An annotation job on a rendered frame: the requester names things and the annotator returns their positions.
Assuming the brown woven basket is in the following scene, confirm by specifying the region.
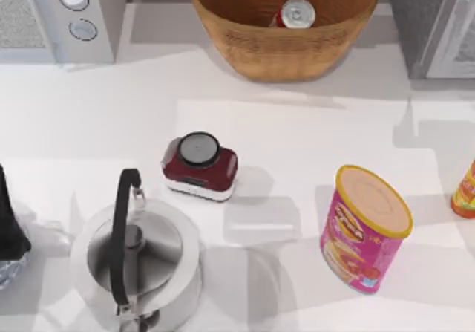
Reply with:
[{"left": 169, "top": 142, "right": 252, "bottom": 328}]
[{"left": 190, "top": 0, "right": 379, "bottom": 83}]

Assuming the pink can with yellow rim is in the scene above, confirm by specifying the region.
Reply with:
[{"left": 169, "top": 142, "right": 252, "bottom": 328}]
[{"left": 319, "top": 164, "right": 414, "bottom": 295}]

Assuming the red and silver can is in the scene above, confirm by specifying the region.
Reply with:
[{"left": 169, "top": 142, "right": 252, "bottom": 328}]
[{"left": 268, "top": 0, "right": 316, "bottom": 29}]

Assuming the pale microwave oven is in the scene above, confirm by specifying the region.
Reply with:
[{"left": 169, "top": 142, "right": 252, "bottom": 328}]
[{"left": 0, "top": 0, "right": 131, "bottom": 65}]

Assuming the orange bottle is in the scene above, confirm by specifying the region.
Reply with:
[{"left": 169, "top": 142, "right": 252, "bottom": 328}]
[{"left": 451, "top": 160, "right": 475, "bottom": 220}]

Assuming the crumpled silver foil object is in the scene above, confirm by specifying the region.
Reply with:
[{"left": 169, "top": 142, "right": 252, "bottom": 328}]
[{"left": 0, "top": 252, "right": 31, "bottom": 292}]

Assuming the silver kettle with black handle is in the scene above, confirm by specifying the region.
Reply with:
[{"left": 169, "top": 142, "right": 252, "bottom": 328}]
[{"left": 68, "top": 167, "right": 204, "bottom": 332}]

